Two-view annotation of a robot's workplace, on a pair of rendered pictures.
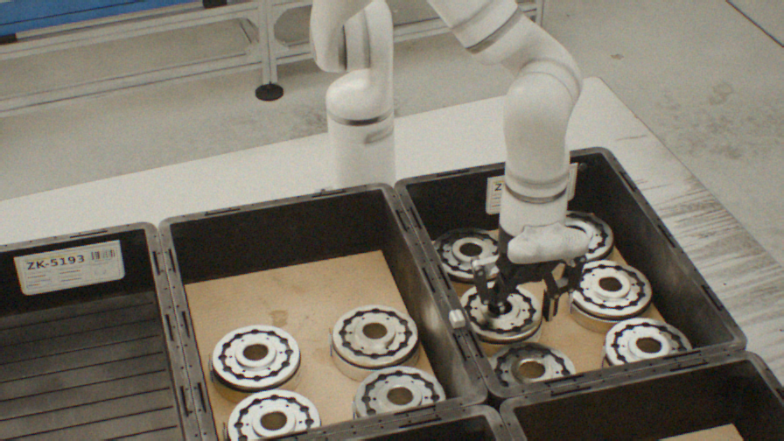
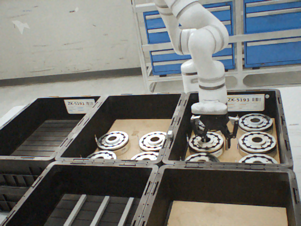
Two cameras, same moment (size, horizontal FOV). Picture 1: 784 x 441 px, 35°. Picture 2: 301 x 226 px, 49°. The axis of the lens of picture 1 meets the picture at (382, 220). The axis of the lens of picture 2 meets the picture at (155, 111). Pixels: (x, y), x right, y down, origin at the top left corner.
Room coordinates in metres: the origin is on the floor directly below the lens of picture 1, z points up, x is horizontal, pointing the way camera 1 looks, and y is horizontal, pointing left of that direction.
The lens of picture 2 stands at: (0.36, -0.48, 1.41)
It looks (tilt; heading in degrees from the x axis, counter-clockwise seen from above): 28 degrees down; 34
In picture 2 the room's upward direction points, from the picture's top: 10 degrees counter-clockwise
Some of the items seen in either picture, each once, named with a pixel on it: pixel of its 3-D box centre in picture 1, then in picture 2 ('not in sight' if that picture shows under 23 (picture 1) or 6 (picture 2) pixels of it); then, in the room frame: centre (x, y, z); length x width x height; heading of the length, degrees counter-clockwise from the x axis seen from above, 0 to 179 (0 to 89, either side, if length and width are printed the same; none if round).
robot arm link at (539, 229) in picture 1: (539, 208); (211, 94); (1.09, -0.17, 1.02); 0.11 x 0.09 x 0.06; 11
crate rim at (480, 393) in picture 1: (310, 309); (128, 124); (1.04, 0.08, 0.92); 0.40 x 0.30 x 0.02; 15
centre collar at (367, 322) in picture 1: (374, 332); (155, 140); (1.06, 0.01, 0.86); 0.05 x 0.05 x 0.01
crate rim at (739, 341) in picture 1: (556, 263); (228, 124); (1.12, -0.21, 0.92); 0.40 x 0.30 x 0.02; 15
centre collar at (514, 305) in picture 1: (500, 308); (205, 140); (1.10, -0.14, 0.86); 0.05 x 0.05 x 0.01
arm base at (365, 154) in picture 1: (362, 157); (196, 90); (1.43, 0.03, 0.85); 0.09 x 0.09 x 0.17; 12
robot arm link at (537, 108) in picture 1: (538, 131); (207, 57); (1.10, -0.17, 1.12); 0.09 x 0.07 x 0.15; 159
